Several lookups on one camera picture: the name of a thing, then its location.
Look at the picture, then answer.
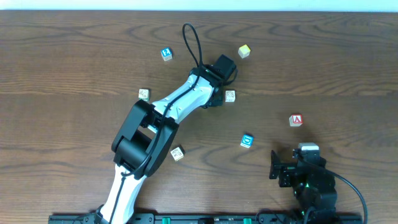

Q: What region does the blue number 2 block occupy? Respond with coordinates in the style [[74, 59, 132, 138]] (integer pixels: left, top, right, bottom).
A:
[[161, 47, 173, 61]]

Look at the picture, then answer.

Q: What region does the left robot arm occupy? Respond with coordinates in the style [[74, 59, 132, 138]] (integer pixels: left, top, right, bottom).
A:
[[94, 55, 237, 223]]

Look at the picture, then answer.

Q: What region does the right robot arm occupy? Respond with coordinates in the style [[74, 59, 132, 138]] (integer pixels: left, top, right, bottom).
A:
[[269, 149, 340, 223]]

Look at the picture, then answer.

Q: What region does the plain engraved wooden block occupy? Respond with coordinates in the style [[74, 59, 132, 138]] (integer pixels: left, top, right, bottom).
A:
[[225, 90, 236, 103]]

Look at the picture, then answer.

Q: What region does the yellow top wooden block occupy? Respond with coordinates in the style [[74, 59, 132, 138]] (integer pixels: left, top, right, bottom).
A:
[[238, 44, 251, 58]]

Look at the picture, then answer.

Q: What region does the blue picture wooden block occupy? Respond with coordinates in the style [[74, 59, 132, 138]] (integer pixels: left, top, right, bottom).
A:
[[240, 134, 254, 148]]

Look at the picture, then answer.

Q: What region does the red letter A block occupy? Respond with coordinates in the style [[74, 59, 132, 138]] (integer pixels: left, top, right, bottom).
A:
[[289, 114, 303, 127]]

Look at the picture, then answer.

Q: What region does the plain tilted wooden block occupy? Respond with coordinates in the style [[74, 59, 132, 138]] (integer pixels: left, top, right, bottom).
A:
[[170, 147, 184, 161]]

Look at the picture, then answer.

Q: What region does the green picture wooden block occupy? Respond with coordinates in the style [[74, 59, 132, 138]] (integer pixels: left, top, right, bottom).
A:
[[139, 89, 150, 101]]

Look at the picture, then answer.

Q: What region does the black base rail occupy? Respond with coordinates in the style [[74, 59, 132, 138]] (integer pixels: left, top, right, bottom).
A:
[[48, 212, 363, 224]]

